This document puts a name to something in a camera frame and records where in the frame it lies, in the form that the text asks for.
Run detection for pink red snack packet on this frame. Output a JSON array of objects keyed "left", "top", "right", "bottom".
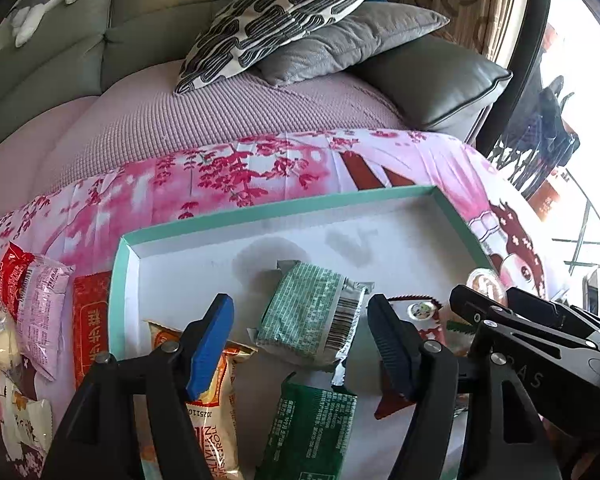
[{"left": 0, "top": 241, "right": 75, "bottom": 381}]

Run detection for dark green snack packet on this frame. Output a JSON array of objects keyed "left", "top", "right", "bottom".
[{"left": 254, "top": 372, "right": 358, "bottom": 480}]

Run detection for black white patterned pillow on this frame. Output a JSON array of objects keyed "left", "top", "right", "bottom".
[{"left": 174, "top": 0, "right": 387, "bottom": 95}]

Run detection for red white cartoon snack packet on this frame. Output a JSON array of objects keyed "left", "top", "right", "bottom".
[{"left": 374, "top": 294, "right": 448, "bottom": 421}]

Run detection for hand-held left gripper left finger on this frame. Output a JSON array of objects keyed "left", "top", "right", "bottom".
[{"left": 40, "top": 292, "right": 236, "bottom": 480}]

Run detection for white bun clear packet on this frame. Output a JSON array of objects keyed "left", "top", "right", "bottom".
[{"left": 0, "top": 290, "right": 23, "bottom": 376}]

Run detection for orange box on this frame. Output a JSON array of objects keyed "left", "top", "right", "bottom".
[{"left": 527, "top": 177, "right": 566, "bottom": 223}]

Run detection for grey leather cushion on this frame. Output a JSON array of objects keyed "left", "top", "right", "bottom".
[{"left": 352, "top": 35, "right": 513, "bottom": 133}]

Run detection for green rice cracker packet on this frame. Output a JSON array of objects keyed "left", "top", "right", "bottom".
[{"left": 445, "top": 321, "right": 481, "bottom": 356}]

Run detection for teal cardboard box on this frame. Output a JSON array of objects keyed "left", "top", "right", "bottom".
[{"left": 107, "top": 185, "right": 501, "bottom": 480}]

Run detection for grey sofa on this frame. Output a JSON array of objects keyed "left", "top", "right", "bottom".
[{"left": 0, "top": 0, "right": 513, "bottom": 161}]

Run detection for dark window frame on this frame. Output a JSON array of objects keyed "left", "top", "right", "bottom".
[{"left": 472, "top": 0, "right": 556, "bottom": 156}]

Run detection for light green barcode packet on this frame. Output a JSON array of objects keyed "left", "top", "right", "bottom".
[{"left": 247, "top": 260, "right": 376, "bottom": 388}]

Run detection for pink printed blanket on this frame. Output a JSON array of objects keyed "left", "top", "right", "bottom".
[{"left": 0, "top": 127, "right": 576, "bottom": 480}]

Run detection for dark folding chairs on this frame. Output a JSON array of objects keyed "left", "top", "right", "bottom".
[{"left": 487, "top": 75, "right": 581, "bottom": 201}]

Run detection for brown white snack packet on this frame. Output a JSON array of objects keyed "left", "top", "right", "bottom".
[{"left": 0, "top": 375, "right": 55, "bottom": 478}]

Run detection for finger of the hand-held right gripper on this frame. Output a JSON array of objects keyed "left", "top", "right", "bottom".
[
  {"left": 506, "top": 287, "right": 600, "bottom": 341},
  {"left": 449, "top": 284, "right": 566, "bottom": 333}
]

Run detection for beige patterned curtain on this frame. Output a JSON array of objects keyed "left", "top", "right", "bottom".
[{"left": 380, "top": 0, "right": 536, "bottom": 66}]

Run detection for round cracker clear packet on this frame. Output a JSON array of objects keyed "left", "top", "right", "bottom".
[{"left": 464, "top": 267, "right": 507, "bottom": 306}]

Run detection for grey fabric pillow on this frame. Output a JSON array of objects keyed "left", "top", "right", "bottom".
[{"left": 257, "top": 1, "right": 451, "bottom": 86}]

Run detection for orange white roll packet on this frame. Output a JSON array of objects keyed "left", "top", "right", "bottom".
[{"left": 145, "top": 320, "right": 258, "bottom": 480}]

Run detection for pink knit sofa cover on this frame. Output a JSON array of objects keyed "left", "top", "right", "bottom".
[{"left": 0, "top": 67, "right": 411, "bottom": 226}]

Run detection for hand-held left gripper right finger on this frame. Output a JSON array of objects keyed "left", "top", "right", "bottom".
[{"left": 366, "top": 294, "right": 563, "bottom": 480}]

